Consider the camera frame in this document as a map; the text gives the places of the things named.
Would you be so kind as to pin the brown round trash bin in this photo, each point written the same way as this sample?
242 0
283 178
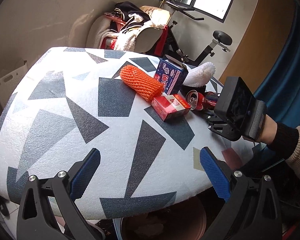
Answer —
165 220

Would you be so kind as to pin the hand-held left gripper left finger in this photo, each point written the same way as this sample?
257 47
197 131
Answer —
86 172

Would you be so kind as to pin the white laundry basket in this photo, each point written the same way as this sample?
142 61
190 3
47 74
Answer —
7 85

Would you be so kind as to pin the black exercise bike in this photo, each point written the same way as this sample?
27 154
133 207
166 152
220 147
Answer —
207 51

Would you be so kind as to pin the black object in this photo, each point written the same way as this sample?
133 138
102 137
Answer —
193 89

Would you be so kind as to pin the blue curtain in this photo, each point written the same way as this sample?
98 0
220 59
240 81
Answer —
290 67

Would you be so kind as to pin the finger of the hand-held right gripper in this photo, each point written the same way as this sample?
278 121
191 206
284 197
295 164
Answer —
221 131

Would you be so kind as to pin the orange foam net sleeve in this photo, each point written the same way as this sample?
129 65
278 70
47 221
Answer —
140 81

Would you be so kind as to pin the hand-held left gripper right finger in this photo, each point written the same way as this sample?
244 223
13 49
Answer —
215 175

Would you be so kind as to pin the beige chair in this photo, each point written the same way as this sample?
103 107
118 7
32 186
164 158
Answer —
147 38

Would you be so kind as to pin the red cigarette box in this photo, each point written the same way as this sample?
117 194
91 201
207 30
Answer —
171 106

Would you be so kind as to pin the person's right forearm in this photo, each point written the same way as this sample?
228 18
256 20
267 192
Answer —
297 150

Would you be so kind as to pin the dark striped jacket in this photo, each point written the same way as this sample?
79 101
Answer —
130 12

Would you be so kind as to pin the red cloth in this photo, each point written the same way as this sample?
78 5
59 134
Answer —
163 40

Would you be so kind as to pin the small printed cardboard box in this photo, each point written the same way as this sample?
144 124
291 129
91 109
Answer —
170 77

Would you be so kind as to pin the white fleece blanket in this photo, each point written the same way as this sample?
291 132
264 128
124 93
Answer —
125 41

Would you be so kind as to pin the crushed red can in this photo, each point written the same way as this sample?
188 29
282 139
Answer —
198 102

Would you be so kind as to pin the white foam net sleeve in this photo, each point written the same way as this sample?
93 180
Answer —
200 75

